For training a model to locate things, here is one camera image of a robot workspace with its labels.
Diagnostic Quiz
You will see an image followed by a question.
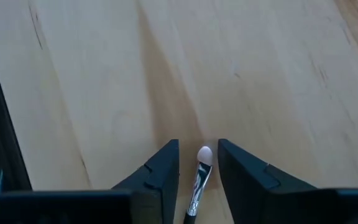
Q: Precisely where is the black makeup brush pale tip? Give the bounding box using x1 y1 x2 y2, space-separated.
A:
183 146 214 224

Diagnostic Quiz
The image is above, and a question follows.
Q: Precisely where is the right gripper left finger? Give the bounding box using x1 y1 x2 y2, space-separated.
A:
0 139 180 224

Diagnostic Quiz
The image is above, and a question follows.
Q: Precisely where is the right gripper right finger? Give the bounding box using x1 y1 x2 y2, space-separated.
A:
218 138 358 224

